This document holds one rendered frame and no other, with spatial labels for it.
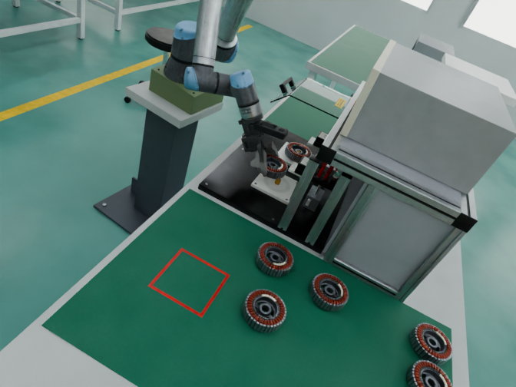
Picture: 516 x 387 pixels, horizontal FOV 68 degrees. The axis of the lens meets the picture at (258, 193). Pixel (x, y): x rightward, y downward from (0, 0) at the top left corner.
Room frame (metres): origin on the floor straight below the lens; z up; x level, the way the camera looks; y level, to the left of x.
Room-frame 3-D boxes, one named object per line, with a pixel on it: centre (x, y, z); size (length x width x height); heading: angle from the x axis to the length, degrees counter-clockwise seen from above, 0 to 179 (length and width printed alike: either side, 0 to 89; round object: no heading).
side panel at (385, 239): (0.89, -0.41, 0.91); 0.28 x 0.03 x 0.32; 80
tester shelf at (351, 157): (1.22, -0.39, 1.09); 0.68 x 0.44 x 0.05; 170
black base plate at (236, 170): (1.28, -0.09, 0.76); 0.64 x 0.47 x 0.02; 170
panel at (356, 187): (1.23, -0.32, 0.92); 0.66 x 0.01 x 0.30; 170
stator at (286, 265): (0.81, -0.12, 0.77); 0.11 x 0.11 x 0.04
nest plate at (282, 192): (1.16, -0.05, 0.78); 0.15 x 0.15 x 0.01; 80
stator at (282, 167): (1.17, -0.01, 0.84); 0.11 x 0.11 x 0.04
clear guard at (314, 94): (1.39, -0.10, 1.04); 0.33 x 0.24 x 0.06; 80
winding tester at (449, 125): (1.21, -0.39, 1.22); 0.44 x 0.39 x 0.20; 170
